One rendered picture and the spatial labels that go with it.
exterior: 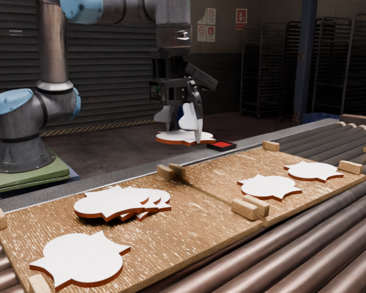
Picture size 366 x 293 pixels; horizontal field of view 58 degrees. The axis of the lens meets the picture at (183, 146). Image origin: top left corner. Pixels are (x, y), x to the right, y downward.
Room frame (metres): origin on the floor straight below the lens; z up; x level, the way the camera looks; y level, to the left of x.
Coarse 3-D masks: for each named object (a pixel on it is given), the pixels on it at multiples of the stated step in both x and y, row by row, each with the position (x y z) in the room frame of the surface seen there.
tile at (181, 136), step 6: (162, 132) 0.80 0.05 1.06; (168, 132) 0.80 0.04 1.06; (174, 132) 0.81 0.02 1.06; (180, 132) 0.81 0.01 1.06; (186, 132) 0.82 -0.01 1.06; (192, 132) 0.82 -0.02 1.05; (156, 138) 0.75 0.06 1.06; (162, 138) 0.73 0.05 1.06; (168, 138) 0.73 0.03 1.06; (174, 138) 0.73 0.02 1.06; (180, 138) 0.74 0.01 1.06; (186, 138) 0.74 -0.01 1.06; (192, 138) 0.74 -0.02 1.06; (204, 138) 0.75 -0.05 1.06; (210, 138) 0.76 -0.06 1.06; (186, 144) 0.71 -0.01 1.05; (192, 144) 0.72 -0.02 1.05
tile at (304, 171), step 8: (288, 168) 0.87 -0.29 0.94; (296, 168) 0.86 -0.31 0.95; (304, 168) 0.86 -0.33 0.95; (312, 168) 0.86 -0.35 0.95; (320, 168) 0.86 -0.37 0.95; (328, 168) 0.86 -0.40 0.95; (296, 176) 0.80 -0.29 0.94; (304, 176) 0.79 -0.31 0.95; (312, 176) 0.79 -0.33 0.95; (320, 176) 0.79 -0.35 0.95; (328, 176) 0.80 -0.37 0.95; (336, 176) 0.81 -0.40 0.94
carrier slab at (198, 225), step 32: (192, 192) 0.72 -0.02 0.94; (32, 224) 0.57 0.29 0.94; (64, 224) 0.57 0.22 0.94; (96, 224) 0.57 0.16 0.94; (128, 224) 0.57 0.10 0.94; (160, 224) 0.57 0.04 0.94; (192, 224) 0.57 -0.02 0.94; (224, 224) 0.57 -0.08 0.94; (256, 224) 0.57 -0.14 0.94; (32, 256) 0.46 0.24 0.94; (128, 256) 0.46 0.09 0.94; (160, 256) 0.46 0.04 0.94; (192, 256) 0.47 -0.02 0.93; (64, 288) 0.39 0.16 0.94; (96, 288) 0.39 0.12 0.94; (128, 288) 0.39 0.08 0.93
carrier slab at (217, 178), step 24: (192, 168) 0.89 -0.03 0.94; (216, 168) 0.89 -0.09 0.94; (240, 168) 0.89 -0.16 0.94; (264, 168) 0.89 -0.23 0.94; (336, 168) 0.89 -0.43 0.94; (216, 192) 0.72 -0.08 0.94; (240, 192) 0.72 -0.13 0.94; (312, 192) 0.72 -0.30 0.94; (336, 192) 0.74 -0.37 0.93; (288, 216) 0.62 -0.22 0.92
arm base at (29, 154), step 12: (12, 144) 0.98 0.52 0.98; (24, 144) 0.99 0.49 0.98; (36, 144) 1.02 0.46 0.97; (0, 156) 0.99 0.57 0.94; (12, 156) 0.97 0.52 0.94; (24, 156) 0.98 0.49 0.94; (36, 156) 1.00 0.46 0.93; (48, 156) 1.05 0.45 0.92; (12, 168) 0.96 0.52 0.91; (24, 168) 0.97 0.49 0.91
